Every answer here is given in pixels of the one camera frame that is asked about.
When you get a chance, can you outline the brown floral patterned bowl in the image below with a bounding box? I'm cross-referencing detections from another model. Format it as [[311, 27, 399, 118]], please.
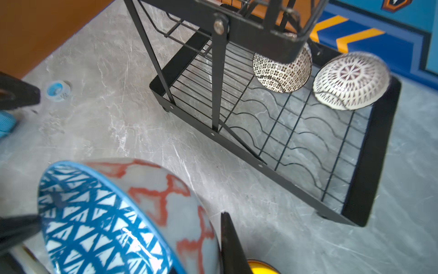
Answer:
[[252, 43, 313, 93]]

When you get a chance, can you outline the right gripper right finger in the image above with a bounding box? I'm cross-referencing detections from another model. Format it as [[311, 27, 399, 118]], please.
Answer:
[[221, 212, 252, 274]]

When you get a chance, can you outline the blue triangle patterned bowl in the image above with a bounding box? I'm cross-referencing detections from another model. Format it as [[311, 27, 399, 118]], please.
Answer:
[[38, 158, 221, 274]]

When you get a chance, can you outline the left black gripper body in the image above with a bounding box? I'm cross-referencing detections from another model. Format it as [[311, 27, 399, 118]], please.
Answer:
[[0, 72, 41, 110]]

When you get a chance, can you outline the blue cylinder tube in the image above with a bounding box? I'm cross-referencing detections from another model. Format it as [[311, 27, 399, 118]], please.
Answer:
[[0, 111, 17, 138]]

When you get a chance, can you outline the yellow bowl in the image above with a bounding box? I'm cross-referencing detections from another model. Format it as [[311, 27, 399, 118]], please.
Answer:
[[248, 259, 280, 274]]

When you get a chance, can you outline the black wire dish rack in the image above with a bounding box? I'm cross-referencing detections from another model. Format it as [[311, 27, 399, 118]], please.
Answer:
[[125, 1, 402, 227]]

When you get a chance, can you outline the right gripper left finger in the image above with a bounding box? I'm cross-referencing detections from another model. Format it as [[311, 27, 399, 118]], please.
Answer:
[[1, 215, 41, 255]]

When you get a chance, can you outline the blue white tape roll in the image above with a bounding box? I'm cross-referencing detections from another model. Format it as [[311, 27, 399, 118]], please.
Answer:
[[45, 81, 71, 102]]

